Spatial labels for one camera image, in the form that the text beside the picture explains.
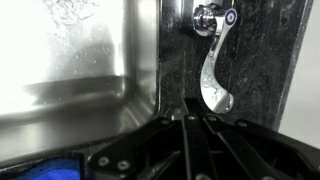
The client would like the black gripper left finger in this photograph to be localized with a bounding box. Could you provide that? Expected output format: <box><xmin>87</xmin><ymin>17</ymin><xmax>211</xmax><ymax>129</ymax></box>
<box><xmin>88</xmin><ymin>118</ymin><xmax>187</xmax><ymax>180</ymax></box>

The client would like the chrome tap lever handle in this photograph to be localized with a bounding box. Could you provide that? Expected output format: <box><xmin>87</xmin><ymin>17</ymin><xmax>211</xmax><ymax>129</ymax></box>
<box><xmin>192</xmin><ymin>0</ymin><xmax>238</xmax><ymax>114</ymax></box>

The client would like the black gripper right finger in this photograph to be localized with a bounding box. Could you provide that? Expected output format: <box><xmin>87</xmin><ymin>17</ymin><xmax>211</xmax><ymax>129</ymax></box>
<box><xmin>182</xmin><ymin>98</ymin><xmax>320</xmax><ymax>180</ymax></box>

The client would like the stainless steel sink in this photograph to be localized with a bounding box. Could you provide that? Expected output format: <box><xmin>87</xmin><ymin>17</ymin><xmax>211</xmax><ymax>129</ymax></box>
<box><xmin>0</xmin><ymin>0</ymin><xmax>160</xmax><ymax>164</ymax></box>

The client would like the black marble countertop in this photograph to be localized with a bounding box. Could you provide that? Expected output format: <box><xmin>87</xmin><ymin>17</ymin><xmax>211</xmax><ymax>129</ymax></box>
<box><xmin>157</xmin><ymin>0</ymin><xmax>316</xmax><ymax>131</ymax></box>

